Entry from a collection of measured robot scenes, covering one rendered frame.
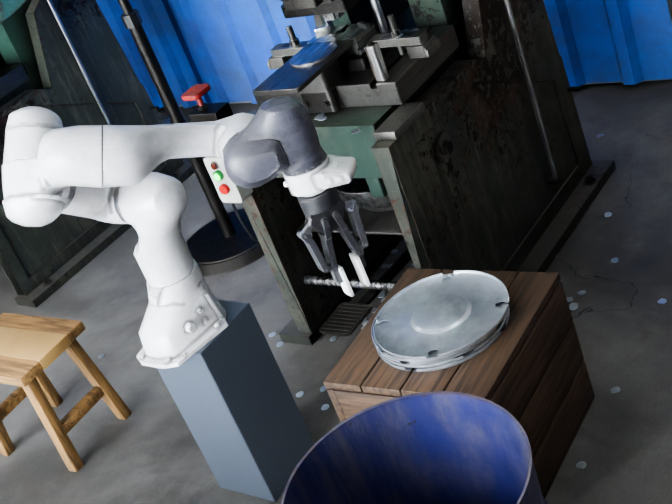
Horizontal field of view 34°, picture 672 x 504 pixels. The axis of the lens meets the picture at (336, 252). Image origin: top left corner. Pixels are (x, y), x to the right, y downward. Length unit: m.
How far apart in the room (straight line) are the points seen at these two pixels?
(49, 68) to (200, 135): 2.04
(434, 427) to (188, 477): 0.99
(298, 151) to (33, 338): 1.28
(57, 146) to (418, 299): 0.85
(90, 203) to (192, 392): 0.54
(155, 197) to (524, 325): 0.78
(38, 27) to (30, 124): 2.02
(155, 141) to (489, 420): 0.76
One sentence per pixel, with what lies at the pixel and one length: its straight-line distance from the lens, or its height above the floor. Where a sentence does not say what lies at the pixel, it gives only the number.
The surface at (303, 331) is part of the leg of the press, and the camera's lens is 3.08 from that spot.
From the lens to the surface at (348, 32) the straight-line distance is 2.78.
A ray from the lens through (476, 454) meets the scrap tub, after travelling 2.01.
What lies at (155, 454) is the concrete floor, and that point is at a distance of 2.97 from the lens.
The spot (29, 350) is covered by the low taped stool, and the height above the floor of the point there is 0.33.
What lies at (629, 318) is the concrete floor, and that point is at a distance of 2.78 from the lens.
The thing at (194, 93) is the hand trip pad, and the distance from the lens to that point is 2.84.
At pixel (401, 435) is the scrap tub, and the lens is 2.01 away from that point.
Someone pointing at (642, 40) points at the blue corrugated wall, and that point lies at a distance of 3.79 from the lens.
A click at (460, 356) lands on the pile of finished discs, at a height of 0.37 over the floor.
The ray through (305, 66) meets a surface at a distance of 2.66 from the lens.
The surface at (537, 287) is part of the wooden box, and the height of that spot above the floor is 0.35.
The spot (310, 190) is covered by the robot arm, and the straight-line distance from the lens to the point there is 2.00.
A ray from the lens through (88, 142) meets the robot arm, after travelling 1.95.
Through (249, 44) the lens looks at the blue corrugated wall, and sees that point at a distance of 4.65.
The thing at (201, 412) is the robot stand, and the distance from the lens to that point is 2.54.
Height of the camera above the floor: 1.66
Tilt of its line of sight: 29 degrees down
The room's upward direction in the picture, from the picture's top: 22 degrees counter-clockwise
